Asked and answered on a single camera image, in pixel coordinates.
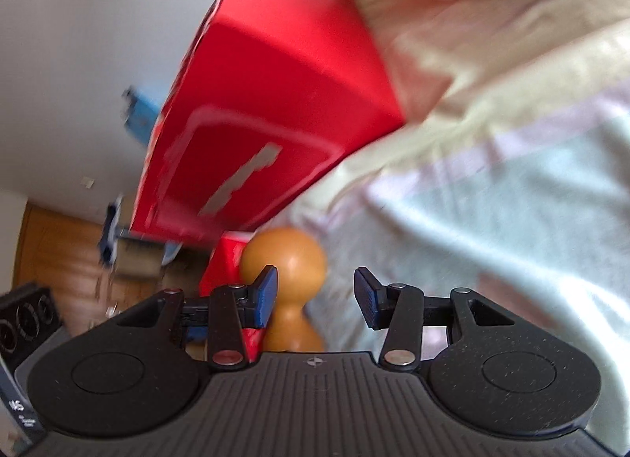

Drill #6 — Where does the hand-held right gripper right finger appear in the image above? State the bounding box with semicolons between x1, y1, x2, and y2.
354;267;517;373

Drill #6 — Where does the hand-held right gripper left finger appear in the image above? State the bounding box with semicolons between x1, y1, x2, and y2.
115;265;280;373

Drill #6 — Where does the orange wooden gourd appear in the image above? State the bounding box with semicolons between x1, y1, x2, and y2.
239;227;328;353

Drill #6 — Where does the small red printed box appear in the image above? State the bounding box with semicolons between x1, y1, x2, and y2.
199;231;267;364

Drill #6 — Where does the large red cardboard box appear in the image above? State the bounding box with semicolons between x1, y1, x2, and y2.
129;0;407;247

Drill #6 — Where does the brown cardboard box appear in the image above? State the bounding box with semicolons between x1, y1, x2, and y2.
115;235;184;286

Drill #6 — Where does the cream blanket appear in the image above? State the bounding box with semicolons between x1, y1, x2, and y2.
290;0;630;453

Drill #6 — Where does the blue plastic pouch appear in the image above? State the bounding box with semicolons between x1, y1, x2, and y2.
122;87;167;145

